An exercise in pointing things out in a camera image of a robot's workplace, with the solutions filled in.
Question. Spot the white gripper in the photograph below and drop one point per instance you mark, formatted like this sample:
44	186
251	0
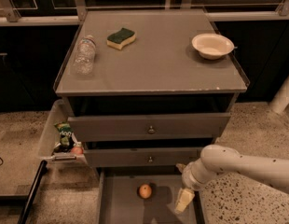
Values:
187	177

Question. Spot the orange fruit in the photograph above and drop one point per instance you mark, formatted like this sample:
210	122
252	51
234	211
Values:
145	191

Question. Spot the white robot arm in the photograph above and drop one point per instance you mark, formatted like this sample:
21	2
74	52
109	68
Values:
244	177

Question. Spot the top grey drawer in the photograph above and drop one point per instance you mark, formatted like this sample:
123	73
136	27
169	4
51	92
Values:
149	127

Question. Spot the grey drawer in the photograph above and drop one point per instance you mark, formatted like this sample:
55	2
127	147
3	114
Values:
120	203
149	127
128	157

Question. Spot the bottom grey drawer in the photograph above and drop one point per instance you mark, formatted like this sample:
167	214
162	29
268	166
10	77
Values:
120	203

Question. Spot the middle grey drawer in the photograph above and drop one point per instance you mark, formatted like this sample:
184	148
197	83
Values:
128	157

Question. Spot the grey drawer cabinet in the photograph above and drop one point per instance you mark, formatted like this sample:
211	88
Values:
159	73

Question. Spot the red apple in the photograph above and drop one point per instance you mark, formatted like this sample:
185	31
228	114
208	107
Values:
77	150

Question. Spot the green snack bag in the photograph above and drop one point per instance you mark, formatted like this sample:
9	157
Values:
65	133

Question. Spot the clear plastic bin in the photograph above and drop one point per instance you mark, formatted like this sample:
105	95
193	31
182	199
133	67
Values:
50	137

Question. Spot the white bowl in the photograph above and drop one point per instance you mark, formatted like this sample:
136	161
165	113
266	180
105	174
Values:
212	46

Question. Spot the green yellow sponge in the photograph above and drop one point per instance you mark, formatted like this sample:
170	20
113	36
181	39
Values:
121	38

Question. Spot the clear plastic water bottle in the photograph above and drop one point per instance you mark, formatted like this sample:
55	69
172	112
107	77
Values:
85	55

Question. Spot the black pole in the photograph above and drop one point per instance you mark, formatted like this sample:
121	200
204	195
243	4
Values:
42	169

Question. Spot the metal railing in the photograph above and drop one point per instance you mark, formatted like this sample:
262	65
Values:
10	15

